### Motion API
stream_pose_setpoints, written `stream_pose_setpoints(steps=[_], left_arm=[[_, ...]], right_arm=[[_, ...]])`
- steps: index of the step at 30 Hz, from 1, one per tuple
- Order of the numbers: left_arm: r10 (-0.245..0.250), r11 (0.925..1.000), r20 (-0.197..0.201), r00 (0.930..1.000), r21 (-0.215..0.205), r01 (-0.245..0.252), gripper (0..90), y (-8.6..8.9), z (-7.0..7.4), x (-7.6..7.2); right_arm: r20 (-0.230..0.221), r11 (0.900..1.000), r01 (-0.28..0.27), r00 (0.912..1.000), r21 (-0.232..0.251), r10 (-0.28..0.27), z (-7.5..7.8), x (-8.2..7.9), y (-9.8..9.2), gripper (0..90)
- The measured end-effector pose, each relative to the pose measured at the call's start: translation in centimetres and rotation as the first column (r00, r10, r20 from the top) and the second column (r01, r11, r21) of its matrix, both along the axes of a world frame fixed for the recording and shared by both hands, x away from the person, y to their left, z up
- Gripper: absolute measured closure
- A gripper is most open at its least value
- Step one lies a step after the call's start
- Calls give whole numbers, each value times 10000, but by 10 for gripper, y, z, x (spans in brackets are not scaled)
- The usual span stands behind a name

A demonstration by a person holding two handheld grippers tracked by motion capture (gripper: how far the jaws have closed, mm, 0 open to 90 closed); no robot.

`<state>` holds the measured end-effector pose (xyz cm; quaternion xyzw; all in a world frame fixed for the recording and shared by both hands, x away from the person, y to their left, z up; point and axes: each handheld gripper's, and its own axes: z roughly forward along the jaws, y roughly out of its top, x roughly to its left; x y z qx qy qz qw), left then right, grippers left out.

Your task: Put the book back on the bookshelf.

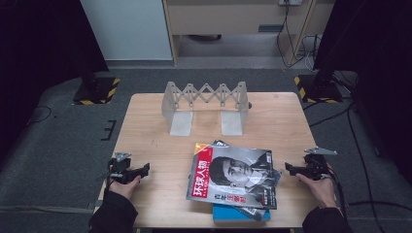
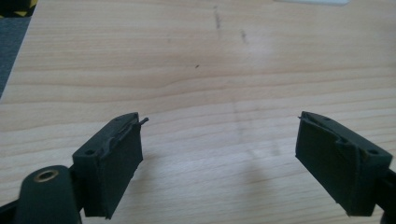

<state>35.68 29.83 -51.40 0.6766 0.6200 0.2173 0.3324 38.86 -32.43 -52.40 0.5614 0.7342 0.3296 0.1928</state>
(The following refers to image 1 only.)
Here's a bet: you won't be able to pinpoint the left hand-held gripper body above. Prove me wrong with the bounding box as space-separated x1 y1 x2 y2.
108 151 142 185

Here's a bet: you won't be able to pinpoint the person's left hand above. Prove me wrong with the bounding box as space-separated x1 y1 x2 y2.
108 176 142 200

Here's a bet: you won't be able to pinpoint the white panel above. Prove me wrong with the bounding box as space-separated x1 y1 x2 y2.
79 0 173 62

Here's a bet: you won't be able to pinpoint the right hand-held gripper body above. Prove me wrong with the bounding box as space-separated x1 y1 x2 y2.
303 147 338 181

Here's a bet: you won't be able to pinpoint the dark curtain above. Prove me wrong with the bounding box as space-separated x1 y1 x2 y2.
313 0 412 178

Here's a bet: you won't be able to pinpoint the stand with hazard striped base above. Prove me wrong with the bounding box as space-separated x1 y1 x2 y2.
293 57 344 105
72 57 120 106

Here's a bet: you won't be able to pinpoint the hand-held gripper cable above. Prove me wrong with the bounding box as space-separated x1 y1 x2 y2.
328 168 349 224
104 157 115 195

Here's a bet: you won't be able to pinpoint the left hand-held gripper cable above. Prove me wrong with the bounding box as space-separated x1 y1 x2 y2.
104 157 115 195

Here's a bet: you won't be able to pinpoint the black looped floor cable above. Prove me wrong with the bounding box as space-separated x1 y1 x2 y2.
27 105 52 125

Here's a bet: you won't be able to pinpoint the short black floor cable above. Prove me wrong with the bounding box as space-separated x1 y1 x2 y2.
309 108 351 128

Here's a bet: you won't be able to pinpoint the person's right hand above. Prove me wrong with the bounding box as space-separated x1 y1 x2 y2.
295 168 338 210

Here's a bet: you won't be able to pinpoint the right hand-held gripper cable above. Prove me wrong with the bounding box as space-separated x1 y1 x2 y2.
328 168 349 224

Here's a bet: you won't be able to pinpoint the white cables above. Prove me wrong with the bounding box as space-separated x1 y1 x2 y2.
302 33 323 72

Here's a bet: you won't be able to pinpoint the expandable grey metal book rack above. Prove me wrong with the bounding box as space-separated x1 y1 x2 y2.
160 81 251 137

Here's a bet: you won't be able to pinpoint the long black floor cable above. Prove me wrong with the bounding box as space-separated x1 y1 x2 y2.
346 106 380 233

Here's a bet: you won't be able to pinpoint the thick blue book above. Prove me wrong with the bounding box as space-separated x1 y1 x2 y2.
212 203 271 224

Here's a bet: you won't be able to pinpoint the black power cable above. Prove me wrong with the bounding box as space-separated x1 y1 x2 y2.
276 3 314 69

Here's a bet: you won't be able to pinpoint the light wooden desk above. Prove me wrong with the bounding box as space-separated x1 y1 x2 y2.
161 0 336 67

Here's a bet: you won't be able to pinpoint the portrait cover magazine red label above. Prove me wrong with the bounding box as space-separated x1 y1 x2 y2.
186 142 280 211

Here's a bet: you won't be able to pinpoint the black floor tape mark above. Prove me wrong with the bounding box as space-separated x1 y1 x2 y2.
100 119 117 142

